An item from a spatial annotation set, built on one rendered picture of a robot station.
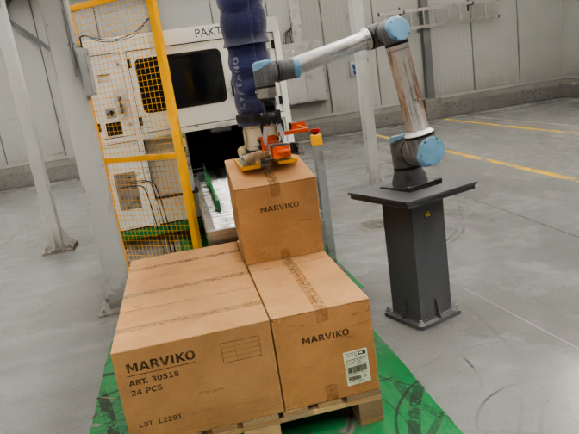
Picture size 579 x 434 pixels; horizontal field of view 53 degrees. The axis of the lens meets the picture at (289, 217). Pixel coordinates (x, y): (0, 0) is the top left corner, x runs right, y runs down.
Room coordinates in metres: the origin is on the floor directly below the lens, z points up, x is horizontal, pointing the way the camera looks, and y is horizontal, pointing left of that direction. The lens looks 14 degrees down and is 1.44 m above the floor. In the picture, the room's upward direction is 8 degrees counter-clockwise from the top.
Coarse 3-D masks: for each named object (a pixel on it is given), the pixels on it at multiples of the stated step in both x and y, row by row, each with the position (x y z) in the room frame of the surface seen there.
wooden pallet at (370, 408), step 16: (336, 400) 2.09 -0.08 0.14; (352, 400) 2.10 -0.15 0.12; (368, 400) 2.11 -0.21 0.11; (272, 416) 2.04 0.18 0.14; (288, 416) 2.05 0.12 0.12; (304, 416) 2.06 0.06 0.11; (368, 416) 2.11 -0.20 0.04; (208, 432) 2.02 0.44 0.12; (224, 432) 2.01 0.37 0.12; (240, 432) 2.02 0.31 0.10; (256, 432) 2.03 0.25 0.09; (272, 432) 2.04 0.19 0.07
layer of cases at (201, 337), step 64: (192, 256) 3.05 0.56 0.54; (320, 256) 2.73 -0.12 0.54; (128, 320) 2.25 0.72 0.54; (192, 320) 2.15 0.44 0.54; (256, 320) 2.06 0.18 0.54; (320, 320) 2.08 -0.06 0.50; (128, 384) 1.96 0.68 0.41; (192, 384) 2.00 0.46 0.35; (256, 384) 2.04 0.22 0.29; (320, 384) 2.08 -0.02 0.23
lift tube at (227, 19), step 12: (216, 0) 3.03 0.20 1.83; (228, 0) 2.95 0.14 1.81; (240, 0) 2.94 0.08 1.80; (252, 0) 2.98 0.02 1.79; (228, 12) 2.97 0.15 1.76; (240, 12) 2.95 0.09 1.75; (252, 12) 2.96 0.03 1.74; (264, 12) 3.02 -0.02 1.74; (228, 24) 2.97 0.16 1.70; (240, 24) 2.95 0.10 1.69; (252, 24) 2.96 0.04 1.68; (264, 24) 3.02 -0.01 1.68; (228, 36) 2.99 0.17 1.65; (240, 36) 2.96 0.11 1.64; (252, 36) 2.96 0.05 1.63; (264, 36) 3.00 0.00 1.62
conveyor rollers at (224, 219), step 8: (216, 184) 5.21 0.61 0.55; (224, 184) 5.14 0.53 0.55; (208, 192) 4.92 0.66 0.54; (216, 192) 4.85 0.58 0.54; (224, 192) 4.77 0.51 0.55; (208, 200) 4.57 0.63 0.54; (224, 200) 4.49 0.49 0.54; (224, 208) 4.14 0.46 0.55; (232, 208) 4.14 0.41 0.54; (216, 216) 3.95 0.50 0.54; (224, 216) 3.88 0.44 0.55; (232, 216) 3.87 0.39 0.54; (216, 224) 3.69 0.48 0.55; (224, 224) 3.69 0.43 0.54; (232, 224) 3.62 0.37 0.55
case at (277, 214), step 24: (264, 168) 3.02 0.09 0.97; (288, 168) 2.96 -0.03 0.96; (240, 192) 2.71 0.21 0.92; (264, 192) 2.72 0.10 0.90; (288, 192) 2.74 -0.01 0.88; (312, 192) 2.76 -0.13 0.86; (240, 216) 2.72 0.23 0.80; (264, 216) 2.74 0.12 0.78; (288, 216) 2.75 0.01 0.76; (312, 216) 2.77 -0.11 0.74; (240, 240) 2.87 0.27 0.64; (264, 240) 2.75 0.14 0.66; (288, 240) 2.77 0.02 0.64; (312, 240) 2.78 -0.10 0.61
